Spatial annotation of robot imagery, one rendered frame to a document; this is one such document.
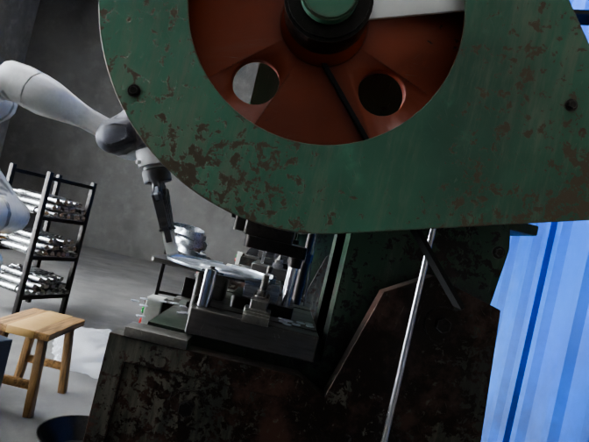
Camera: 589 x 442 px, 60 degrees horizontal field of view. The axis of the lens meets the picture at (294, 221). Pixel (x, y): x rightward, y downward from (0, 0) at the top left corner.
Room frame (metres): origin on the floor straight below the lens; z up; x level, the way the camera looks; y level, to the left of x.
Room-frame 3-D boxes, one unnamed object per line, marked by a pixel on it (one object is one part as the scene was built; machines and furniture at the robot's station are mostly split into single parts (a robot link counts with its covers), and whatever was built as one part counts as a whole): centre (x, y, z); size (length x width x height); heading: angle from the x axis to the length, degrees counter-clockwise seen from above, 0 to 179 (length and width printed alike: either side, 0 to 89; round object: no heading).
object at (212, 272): (1.19, 0.16, 0.75); 0.03 x 0.03 x 0.10; 1
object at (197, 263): (1.37, 0.16, 0.78); 0.29 x 0.29 x 0.01
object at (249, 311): (1.20, 0.04, 0.76); 0.17 x 0.06 x 0.10; 1
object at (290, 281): (1.29, -0.03, 0.81); 0.02 x 0.02 x 0.14
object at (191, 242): (4.39, 0.83, 0.40); 0.45 x 0.40 x 0.79; 13
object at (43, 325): (2.12, 0.93, 0.16); 0.34 x 0.24 x 0.34; 0
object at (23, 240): (3.45, 1.67, 0.47); 0.46 x 0.43 x 0.95; 71
